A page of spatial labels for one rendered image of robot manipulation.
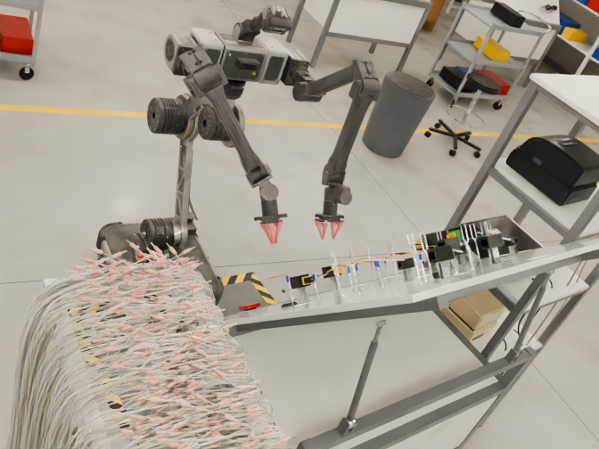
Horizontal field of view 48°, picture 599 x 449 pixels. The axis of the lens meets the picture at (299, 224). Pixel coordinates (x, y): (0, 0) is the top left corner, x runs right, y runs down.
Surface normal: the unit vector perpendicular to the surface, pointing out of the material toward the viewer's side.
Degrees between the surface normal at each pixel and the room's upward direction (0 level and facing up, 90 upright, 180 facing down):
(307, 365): 0
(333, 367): 0
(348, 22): 90
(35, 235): 0
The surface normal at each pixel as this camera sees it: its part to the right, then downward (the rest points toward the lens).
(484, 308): 0.39, -0.70
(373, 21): 0.44, 0.64
